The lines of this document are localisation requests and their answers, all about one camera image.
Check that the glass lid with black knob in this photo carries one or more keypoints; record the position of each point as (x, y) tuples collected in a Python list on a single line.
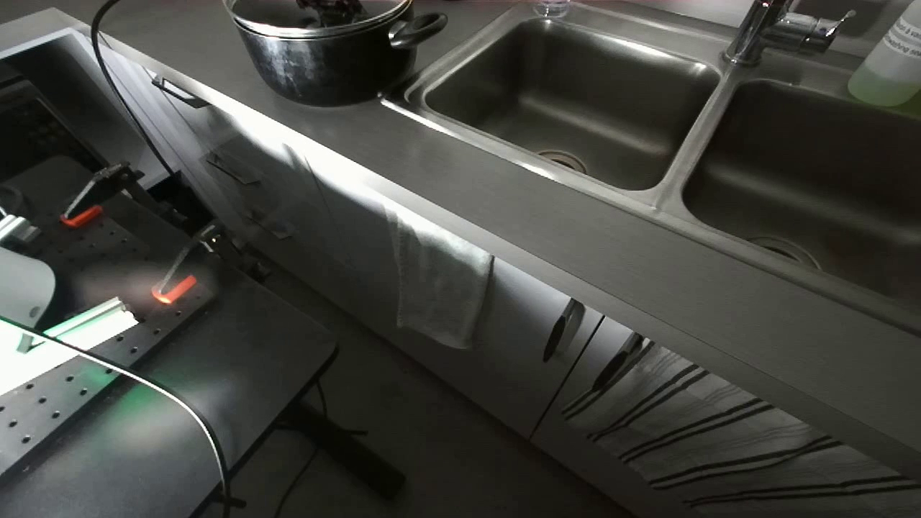
[(268, 15)]

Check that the black cooking pot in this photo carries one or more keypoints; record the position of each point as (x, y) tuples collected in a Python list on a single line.
[(326, 72)]

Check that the steel double sink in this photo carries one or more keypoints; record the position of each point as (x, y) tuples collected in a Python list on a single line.
[(578, 105)]

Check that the black clamp with orange grip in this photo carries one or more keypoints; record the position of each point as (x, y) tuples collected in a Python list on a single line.
[(184, 277), (97, 190)]

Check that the white hanging towel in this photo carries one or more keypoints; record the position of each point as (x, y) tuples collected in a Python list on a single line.
[(443, 288)]

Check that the aluminium profile bar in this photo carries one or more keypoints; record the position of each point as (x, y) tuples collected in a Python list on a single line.
[(91, 321)]

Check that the black perforated table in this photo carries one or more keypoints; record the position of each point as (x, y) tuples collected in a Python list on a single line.
[(220, 383)]

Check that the white rounded object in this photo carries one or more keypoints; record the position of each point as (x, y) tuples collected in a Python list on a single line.
[(22, 282)]

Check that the chrome faucet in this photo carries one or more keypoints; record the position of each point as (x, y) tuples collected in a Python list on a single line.
[(753, 39)]

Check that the clear bottle with green liquid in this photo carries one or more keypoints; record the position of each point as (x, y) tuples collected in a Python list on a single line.
[(889, 72)]

